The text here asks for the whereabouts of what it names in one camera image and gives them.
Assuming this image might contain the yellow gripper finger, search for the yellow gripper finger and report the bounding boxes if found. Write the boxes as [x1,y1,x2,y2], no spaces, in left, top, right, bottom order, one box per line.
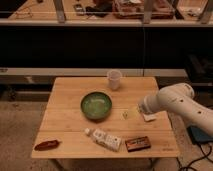
[122,107,139,120]

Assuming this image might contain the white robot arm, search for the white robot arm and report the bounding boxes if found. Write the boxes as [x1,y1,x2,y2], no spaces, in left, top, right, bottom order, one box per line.
[136,83,213,137]

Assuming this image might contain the green ceramic bowl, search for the green ceramic bowl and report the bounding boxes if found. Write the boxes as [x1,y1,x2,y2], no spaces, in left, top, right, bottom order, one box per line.
[80,92,112,120]

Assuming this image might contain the white sponge block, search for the white sponge block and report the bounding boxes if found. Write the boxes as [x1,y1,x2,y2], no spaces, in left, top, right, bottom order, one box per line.
[142,114,156,122]

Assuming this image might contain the brown rectangular box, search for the brown rectangular box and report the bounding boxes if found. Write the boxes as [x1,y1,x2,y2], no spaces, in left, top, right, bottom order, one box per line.
[125,136,151,152]

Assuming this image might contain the white tube with cap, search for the white tube with cap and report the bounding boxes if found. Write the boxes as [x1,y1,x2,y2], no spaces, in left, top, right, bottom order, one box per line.
[85,128,122,152]

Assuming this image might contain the wooden table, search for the wooden table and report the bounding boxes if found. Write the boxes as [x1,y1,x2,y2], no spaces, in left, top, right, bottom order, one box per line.
[31,77,179,159]

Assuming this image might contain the blue floor box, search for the blue floor box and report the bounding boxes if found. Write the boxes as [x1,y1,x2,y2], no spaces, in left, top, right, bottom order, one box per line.
[187,126,213,144]

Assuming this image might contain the tray with items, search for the tray with items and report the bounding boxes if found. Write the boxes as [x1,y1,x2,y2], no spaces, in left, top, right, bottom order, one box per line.
[113,0,175,19]

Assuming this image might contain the dark cloth on shelf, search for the dark cloth on shelf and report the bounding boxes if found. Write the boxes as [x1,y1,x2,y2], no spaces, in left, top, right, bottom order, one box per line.
[86,3,112,17]

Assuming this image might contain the phone on shelf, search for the phone on shelf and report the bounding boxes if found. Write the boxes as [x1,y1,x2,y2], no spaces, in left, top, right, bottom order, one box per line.
[73,4,85,16]

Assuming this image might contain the eyeglasses on shelf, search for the eyeglasses on shelf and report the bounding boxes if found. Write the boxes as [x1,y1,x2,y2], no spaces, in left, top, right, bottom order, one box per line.
[15,8,33,19]

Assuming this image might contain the black cable on floor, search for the black cable on floor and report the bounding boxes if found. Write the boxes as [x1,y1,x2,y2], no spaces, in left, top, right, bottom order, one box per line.
[176,141,213,171]

